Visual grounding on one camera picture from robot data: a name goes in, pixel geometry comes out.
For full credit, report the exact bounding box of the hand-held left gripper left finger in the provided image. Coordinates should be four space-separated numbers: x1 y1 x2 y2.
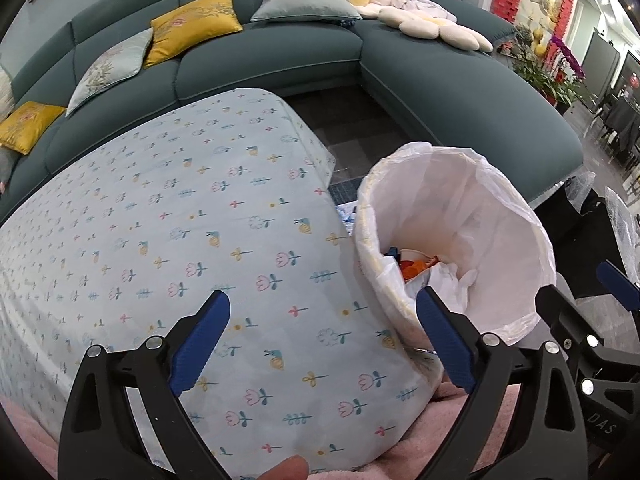
57 289 232 480

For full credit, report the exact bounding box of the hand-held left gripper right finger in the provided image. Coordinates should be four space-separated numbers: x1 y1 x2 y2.
415 285 596 480

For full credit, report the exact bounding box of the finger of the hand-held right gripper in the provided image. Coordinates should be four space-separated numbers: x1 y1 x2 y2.
534 284 618 366
596 259 640 313

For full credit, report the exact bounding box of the white tissue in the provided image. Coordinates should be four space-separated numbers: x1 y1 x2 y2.
405 260 481 306

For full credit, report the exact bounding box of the white lined waste bin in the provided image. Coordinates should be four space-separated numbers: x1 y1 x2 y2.
354 141 557 356

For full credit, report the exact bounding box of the person's left hand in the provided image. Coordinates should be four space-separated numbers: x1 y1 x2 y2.
239 454 311 480

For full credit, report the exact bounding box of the large bubble wrap sheet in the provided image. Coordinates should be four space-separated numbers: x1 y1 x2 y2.
602 185 640 281

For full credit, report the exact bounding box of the orange wrapper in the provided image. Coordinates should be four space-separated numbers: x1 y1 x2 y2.
400 257 441 281

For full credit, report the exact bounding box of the small bubble wrap sheet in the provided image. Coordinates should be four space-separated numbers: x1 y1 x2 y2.
565 170 596 213

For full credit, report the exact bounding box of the floral tablecloth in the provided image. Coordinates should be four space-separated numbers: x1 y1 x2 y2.
0 88 446 476

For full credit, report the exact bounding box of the dark dining chair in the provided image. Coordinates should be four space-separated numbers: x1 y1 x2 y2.
597 95 640 171

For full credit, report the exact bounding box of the blue white packet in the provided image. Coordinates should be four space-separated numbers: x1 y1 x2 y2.
334 200 361 236

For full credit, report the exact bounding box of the green potted plant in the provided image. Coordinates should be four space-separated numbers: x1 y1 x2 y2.
510 25 586 106

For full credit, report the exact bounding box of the grey partition panel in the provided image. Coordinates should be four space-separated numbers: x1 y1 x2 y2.
585 30 621 91

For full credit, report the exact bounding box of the purple orchid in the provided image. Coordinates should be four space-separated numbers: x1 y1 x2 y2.
547 35 586 81

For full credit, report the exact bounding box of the small yellow embroidered cushion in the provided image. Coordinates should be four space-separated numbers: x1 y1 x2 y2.
0 101 67 156

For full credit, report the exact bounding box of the pale blue embroidered cushion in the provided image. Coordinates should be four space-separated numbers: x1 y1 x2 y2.
66 27 154 117

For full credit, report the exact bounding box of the dark teal corner sofa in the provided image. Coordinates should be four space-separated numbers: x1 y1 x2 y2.
0 0 585 226

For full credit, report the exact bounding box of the cream flower pillow pale centre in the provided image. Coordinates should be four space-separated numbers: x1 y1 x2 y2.
377 6 495 53

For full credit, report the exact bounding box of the large yellow embroidered cushion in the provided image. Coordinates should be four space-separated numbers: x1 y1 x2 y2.
144 0 243 69

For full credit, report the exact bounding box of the pink white quilted pillow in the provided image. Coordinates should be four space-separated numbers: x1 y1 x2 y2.
390 0 458 23

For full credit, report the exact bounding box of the grey green cushion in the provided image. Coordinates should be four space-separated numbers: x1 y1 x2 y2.
250 0 363 23

